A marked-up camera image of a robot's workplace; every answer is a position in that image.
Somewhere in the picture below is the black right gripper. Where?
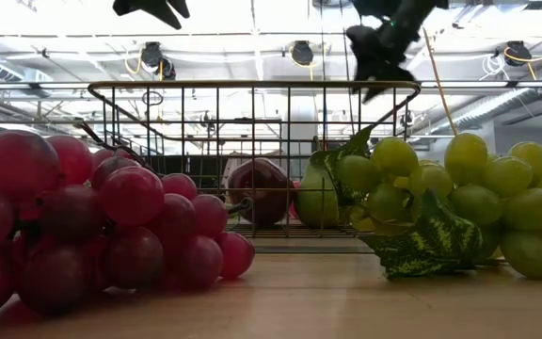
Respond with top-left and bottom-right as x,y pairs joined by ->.
345,16 -> 425,105

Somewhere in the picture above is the olive green pear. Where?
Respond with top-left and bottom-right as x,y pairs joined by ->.
294,164 -> 343,231

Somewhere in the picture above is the small black ceiling device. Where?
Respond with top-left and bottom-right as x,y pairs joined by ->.
156,56 -> 177,81

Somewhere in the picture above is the green grape bunch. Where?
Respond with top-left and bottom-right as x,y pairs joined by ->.
308,125 -> 542,283

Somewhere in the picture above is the red grape bunch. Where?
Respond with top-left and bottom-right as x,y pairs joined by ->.
0,129 -> 257,324

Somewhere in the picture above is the black ceiling cable reel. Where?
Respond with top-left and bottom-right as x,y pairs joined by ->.
290,40 -> 315,67
139,40 -> 165,68
503,40 -> 534,67

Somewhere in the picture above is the yellow hanging cable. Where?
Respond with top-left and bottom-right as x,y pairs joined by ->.
421,26 -> 459,137

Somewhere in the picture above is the black hanging ring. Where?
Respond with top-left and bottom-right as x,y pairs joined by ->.
141,89 -> 165,107

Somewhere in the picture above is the wire mesh basket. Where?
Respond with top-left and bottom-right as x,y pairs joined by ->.
87,79 -> 422,239

